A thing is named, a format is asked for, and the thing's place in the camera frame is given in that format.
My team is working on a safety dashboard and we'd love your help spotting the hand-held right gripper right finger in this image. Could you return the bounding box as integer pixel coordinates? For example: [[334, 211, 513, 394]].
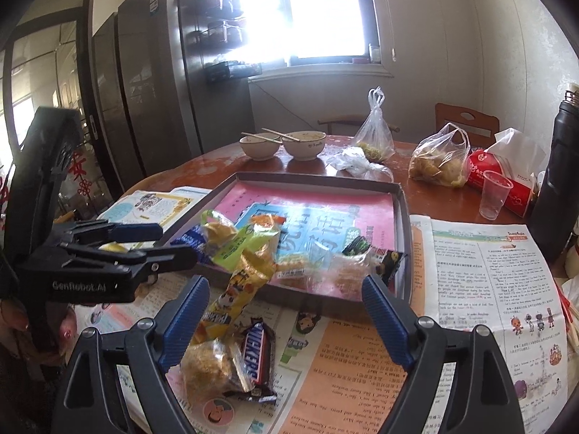
[[362, 275, 525, 434]]

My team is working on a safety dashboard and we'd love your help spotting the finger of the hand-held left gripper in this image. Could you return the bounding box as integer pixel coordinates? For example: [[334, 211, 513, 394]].
[[51, 219, 164, 247], [60, 245, 199, 282]]

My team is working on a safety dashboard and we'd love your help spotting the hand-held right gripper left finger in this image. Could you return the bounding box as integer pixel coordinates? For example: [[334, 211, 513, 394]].
[[52, 275, 211, 434]]

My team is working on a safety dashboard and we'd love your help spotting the round cake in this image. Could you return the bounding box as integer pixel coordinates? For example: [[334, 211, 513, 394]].
[[180, 338, 254, 401]]

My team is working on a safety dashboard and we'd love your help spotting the long yellow snack packet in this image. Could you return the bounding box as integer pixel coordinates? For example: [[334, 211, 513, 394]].
[[189, 253, 279, 346]]

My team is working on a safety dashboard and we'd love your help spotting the green cake packet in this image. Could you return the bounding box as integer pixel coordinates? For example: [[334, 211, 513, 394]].
[[200, 210, 282, 272]]

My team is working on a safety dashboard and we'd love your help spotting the brown chocolate bar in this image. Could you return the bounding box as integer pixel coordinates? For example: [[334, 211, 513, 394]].
[[224, 318, 279, 404]]

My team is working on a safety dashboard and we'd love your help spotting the black and green snack packet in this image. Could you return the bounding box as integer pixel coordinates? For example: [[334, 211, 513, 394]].
[[341, 234, 406, 291]]

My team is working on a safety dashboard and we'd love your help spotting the clear cracker packet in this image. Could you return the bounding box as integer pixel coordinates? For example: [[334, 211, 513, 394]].
[[276, 251, 369, 301]]

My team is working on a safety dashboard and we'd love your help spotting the orange jelly cup packet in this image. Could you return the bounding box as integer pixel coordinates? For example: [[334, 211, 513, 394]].
[[250, 214, 288, 236]]

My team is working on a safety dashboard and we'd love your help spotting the shallow cardboard box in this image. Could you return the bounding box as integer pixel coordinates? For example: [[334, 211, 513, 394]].
[[154, 172, 413, 319]]

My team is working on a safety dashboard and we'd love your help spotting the person's left hand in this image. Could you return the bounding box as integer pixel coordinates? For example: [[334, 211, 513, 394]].
[[0, 298, 31, 342]]

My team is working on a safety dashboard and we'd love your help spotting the small colourful newspaper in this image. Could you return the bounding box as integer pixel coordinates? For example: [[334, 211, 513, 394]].
[[72, 185, 213, 340]]

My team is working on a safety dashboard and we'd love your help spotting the large orange and white newspaper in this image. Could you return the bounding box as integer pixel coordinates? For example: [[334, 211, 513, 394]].
[[113, 214, 571, 434]]

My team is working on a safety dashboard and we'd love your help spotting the glass door with red decoration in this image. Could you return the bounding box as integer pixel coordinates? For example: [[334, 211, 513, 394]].
[[0, 18, 98, 236]]

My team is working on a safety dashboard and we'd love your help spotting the small cream bowl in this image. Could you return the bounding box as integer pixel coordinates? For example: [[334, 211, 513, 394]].
[[239, 135, 278, 162]]

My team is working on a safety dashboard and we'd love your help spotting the grey refrigerator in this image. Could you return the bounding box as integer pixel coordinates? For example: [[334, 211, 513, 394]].
[[90, 0, 254, 191]]

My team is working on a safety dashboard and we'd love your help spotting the crumpled clear plastic bag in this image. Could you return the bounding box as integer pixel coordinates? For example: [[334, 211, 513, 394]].
[[323, 146, 394, 182]]

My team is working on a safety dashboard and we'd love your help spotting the plastic bag of fried food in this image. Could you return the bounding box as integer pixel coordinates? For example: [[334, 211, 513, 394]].
[[408, 122, 471, 189]]

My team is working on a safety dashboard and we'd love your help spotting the clear plastic cup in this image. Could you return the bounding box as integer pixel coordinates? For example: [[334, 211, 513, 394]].
[[478, 170, 515, 221]]

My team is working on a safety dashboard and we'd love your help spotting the large cream bowl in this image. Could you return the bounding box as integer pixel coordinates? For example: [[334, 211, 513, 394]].
[[281, 131, 327, 162]]

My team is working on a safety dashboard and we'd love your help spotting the tall clear plastic bag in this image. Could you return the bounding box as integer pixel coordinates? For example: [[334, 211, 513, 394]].
[[352, 87, 396, 163]]

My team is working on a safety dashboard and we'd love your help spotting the red tissue pack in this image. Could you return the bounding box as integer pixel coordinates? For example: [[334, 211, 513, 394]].
[[466, 127, 548, 218]]

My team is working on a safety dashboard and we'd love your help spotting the brown wooden chair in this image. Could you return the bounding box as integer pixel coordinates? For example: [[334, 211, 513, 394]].
[[434, 103, 500, 150]]

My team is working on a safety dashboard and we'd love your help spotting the black water bottle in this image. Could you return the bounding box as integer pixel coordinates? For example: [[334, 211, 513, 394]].
[[527, 82, 579, 265]]

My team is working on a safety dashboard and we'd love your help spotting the window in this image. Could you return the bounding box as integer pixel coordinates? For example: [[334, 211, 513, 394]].
[[212, 0, 394, 77]]

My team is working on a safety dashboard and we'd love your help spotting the black wire rack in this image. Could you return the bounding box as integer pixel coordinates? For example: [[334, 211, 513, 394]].
[[178, 0, 263, 84]]

